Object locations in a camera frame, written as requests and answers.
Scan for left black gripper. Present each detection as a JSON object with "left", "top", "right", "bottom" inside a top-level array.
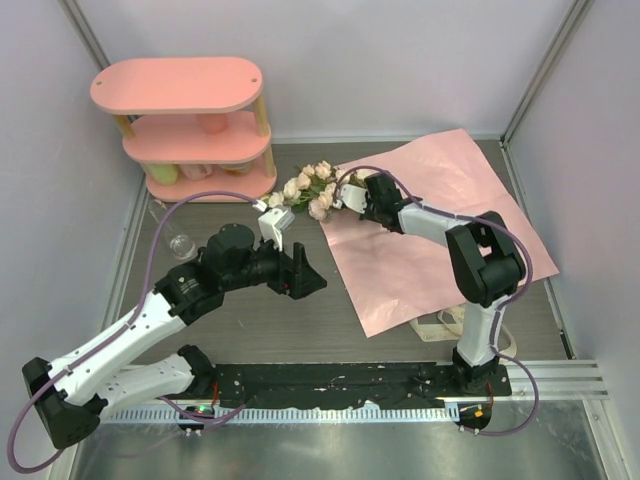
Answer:
[{"left": 222, "top": 230, "right": 327, "bottom": 299}]

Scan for pink flower bouquet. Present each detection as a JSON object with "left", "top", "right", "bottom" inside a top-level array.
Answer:
[{"left": 262, "top": 160, "right": 344, "bottom": 222}]

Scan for purple pink wrapping paper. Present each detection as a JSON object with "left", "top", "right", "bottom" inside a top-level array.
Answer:
[{"left": 322, "top": 129, "right": 558, "bottom": 337}]

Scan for cream printed ribbon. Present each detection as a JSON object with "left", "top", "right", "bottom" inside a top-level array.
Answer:
[{"left": 409, "top": 305, "right": 519, "bottom": 361}]

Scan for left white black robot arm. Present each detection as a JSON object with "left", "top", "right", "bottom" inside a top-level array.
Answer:
[{"left": 22, "top": 224, "right": 327, "bottom": 450}]

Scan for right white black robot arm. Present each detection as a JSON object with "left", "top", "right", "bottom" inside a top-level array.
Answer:
[{"left": 360, "top": 173, "right": 532, "bottom": 395}]

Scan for clear glass vase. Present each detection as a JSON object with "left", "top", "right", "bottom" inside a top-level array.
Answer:
[{"left": 147, "top": 198, "right": 196, "bottom": 261}]

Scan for orange patterned bowl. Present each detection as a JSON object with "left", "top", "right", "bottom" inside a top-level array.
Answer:
[{"left": 219, "top": 160, "right": 253, "bottom": 176}]

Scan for pink mug on shelf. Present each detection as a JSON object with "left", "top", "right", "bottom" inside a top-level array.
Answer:
[{"left": 179, "top": 164, "right": 213, "bottom": 181}]

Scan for yellow green cup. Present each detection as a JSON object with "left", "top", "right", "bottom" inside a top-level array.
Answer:
[{"left": 143, "top": 164, "right": 180, "bottom": 186}]

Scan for pink cup on shelf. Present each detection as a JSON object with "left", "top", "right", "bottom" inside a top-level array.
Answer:
[{"left": 197, "top": 113, "right": 228, "bottom": 135}]

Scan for pink three-tier shelf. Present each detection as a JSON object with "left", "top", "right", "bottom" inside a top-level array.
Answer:
[{"left": 90, "top": 56, "right": 277, "bottom": 202}]

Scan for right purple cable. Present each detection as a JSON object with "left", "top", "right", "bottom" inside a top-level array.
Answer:
[{"left": 333, "top": 164, "right": 544, "bottom": 440}]

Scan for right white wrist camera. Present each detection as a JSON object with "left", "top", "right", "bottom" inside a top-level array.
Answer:
[{"left": 332, "top": 184, "right": 368, "bottom": 214}]

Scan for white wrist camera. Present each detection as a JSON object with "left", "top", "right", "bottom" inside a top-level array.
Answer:
[
  {"left": 253, "top": 200, "right": 295, "bottom": 252},
  {"left": 332, "top": 184, "right": 368, "bottom": 214}
]

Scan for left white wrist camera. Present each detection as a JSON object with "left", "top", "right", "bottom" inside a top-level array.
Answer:
[{"left": 253, "top": 200, "right": 295, "bottom": 252}]

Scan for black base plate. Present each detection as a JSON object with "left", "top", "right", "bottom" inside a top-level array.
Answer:
[{"left": 210, "top": 362, "right": 512, "bottom": 410}]

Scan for aluminium frame rail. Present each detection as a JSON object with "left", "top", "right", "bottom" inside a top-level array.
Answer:
[{"left": 83, "top": 356, "right": 608, "bottom": 429}]

